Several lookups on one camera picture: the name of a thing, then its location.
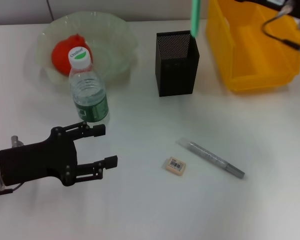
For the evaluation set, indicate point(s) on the black mesh pen holder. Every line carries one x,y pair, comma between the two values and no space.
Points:
176,72

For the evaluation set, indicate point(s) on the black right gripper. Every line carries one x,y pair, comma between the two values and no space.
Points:
297,6

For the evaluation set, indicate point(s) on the grey pen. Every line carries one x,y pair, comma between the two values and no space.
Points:
210,156

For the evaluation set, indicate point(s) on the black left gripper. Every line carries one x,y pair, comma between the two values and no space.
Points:
40,162

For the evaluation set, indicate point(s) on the green utility knife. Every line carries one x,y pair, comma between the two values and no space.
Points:
195,20

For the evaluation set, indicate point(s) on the beige eraser with barcode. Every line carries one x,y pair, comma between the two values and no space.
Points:
174,166

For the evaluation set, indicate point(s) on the yellow plastic bin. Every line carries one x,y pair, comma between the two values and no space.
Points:
250,57

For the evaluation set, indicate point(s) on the clear green-label water bottle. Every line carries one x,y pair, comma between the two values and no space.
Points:
90,100

